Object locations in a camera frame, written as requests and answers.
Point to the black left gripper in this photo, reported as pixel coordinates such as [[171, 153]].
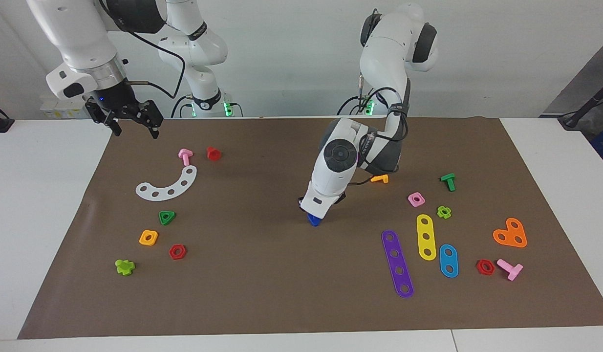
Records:
[[340, 199]]

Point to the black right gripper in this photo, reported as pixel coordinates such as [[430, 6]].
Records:
[[117, 99]]

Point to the blue square plastic nut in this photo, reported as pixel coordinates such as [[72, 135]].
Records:
[[311, 216]]

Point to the blue plastic screw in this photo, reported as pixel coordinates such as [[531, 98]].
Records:
[[315, 223]]

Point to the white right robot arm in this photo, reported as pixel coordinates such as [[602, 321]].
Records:
[[76, 34]]

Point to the pink plastic screw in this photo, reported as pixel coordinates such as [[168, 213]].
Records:
[[510, 268], [185, 156]]

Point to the red plastic screw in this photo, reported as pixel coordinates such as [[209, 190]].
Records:
[[213, 154]]

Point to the orange plastic screw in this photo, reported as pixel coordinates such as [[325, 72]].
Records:
[[380, 179]]

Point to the green triangle plastic nut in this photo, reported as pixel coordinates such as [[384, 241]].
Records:
[[172, 213]]

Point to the pink square plastic nut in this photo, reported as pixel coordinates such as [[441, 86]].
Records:
[[411, 201]]

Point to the orange square plastic nut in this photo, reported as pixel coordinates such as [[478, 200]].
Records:
[[142, 240]]

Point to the red hexagon plastic nut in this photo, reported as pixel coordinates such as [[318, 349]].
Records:
[[479, 270], [171, 254]]

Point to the lime cross-head plastic screw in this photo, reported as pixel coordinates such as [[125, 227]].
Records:
[[125, 267]]

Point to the lime flower plastic nut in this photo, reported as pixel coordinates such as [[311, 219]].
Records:
[[440, 214]]

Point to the green plastic screw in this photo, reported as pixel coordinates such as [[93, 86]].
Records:
[[448, 182]]

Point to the white curved five-hole plate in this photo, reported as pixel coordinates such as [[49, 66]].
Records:
[[163, 194]]

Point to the brown table mat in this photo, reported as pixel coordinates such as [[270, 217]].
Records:
[[282, 274]]

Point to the white box stack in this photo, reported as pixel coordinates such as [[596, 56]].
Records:
[[57, 111]]

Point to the purple four-hole strip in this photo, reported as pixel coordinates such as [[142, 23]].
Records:
[[397, 262]]

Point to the yellow three-hole strip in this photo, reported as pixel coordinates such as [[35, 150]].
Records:
[[426, 228]]

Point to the blue two-hole strip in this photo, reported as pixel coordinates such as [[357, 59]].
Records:
[[448, 261]]

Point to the orange heart three-hole plate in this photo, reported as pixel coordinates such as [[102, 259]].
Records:
[[510, 233]]

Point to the black stand with tube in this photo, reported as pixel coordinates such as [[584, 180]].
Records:
[[571, 121]]

